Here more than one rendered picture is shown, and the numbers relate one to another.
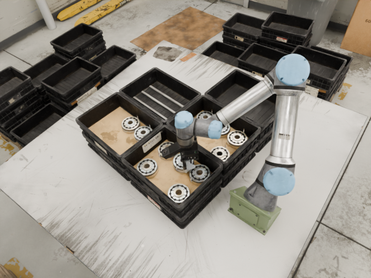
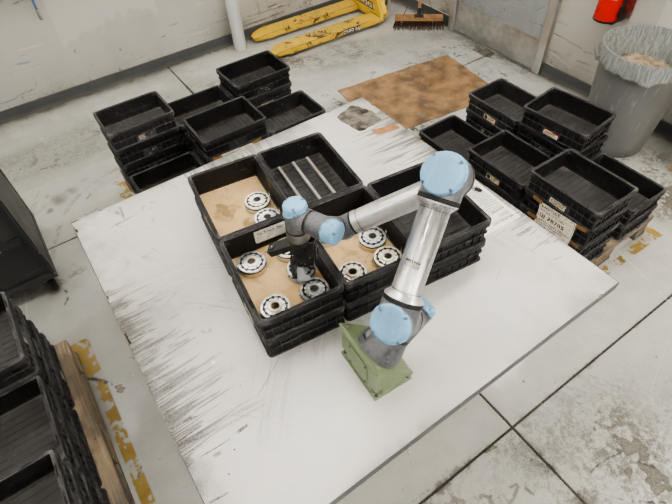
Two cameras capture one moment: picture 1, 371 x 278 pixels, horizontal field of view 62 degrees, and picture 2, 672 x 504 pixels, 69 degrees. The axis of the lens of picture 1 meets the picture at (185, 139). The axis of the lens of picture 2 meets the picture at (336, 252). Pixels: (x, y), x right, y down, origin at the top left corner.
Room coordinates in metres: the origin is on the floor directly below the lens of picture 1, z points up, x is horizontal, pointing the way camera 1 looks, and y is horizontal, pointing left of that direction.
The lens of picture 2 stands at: (-0.12, -0.43, 2.21)
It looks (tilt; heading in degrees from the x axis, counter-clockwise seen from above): 49 degrees down; 17
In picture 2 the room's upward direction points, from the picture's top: 4 degrees counter-clockwise
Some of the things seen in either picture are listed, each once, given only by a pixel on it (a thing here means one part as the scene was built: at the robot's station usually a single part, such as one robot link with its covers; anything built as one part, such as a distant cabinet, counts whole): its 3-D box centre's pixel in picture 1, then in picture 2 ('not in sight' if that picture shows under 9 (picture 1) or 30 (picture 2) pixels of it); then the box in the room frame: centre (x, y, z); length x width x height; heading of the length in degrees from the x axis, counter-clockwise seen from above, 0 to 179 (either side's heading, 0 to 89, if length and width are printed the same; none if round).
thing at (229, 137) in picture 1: (237, 138); (387, 257); (1.01, -0.27, 0.86); 0.10 x 0.10 x 0.01
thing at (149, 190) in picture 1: (172, 169); (280, 274); (0.85, 0.08, 0.87); 0.40 x 0.30 x 0.11; 42
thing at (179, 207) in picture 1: (171, 163); (279, 265); (0.85, 0.08, 0.92); 0.40 x 0.30 x 0.02; 42
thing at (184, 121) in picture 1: (185, 125); (296, 216); (0.87, 0.00, 1.15); 0.09 x 0.08 x 0.11; 73
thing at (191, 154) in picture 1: (187, 148); (302, 250); (0.87, -0.01, 0.99); 0.09 x 0.08 x 0.12; 95
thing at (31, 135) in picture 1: (47, 133); (175, 191); (1.74, 1.13, 0.26); 0.40 x 0.30 x 0.23; 139
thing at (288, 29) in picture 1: (283, 45); (557, 144); (2.48, -1.01, 0.37); 0.42 x 0.34 x 0.46; 49
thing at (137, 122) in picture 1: (130, 123); (257, 200); (1.19, 0.30, 0.86); 0.10 x 0.10 x 0.01
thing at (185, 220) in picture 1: (174, 181); (284, 292); (0.85, 0.08, 0.76); 0.40 x 0.30 x 0.12; 42
